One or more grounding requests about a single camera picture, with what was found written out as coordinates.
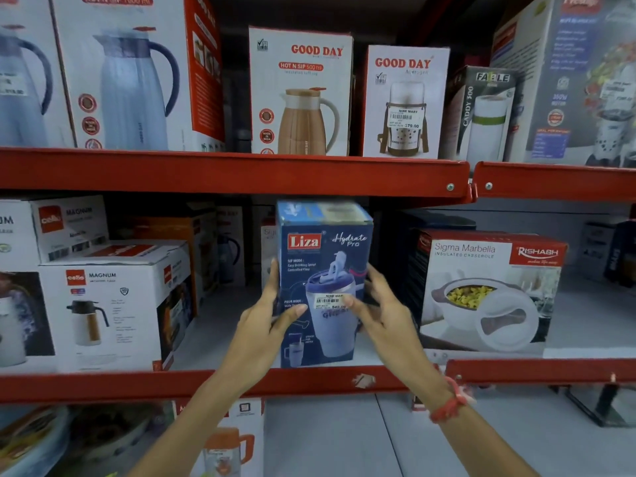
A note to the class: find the brown jug box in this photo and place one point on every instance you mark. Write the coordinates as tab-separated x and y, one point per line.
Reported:
300	94

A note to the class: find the white orange jug box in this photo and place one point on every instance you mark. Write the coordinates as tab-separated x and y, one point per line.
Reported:
238	442

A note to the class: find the short red shelf beam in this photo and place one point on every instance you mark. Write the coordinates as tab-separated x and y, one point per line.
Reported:
556	182
536	371

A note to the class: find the long red shelf beam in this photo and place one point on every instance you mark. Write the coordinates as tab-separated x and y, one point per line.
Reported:
124	387
223	171

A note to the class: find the white lunch carrier box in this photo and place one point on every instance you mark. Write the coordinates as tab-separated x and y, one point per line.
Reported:
405	104

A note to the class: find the person's left hand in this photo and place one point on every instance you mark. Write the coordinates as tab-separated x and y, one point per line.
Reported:
253	337

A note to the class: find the torn sticker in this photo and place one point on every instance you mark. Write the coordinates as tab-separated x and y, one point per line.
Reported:
364	381

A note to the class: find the person's right hand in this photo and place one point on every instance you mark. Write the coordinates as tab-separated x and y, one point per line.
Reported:
392	332

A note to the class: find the dark flask box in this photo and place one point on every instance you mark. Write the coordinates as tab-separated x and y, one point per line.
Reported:
479	119

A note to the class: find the person's right forearm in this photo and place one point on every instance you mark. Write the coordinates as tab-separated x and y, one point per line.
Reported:
477	437

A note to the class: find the person's left forearm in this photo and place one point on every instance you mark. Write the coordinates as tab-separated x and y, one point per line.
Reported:
194	427

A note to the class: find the person's right thumb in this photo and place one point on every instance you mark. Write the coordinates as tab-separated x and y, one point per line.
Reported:
358	315

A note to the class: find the white dark jug box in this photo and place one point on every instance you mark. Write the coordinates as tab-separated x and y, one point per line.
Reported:
230	248

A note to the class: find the small white box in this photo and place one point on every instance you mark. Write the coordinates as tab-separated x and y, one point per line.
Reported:
594	250

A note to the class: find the white printed flask box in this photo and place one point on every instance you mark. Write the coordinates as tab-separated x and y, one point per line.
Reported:
20	302

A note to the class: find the large blue jug box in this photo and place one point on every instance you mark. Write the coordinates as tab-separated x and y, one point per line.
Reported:
134	84

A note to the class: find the person's left thumb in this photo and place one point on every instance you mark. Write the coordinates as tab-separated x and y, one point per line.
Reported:
290	316

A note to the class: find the casserole pack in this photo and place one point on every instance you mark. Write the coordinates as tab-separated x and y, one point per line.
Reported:
30	442

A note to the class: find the white casserole box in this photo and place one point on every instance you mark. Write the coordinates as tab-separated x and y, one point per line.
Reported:
487	293

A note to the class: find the narrow white box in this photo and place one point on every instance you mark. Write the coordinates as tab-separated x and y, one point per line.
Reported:
268	253

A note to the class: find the grey mixer grinder box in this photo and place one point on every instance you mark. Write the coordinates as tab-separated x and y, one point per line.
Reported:
571	79

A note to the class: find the blue tumbler box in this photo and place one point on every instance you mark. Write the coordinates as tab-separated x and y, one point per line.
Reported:
323	233

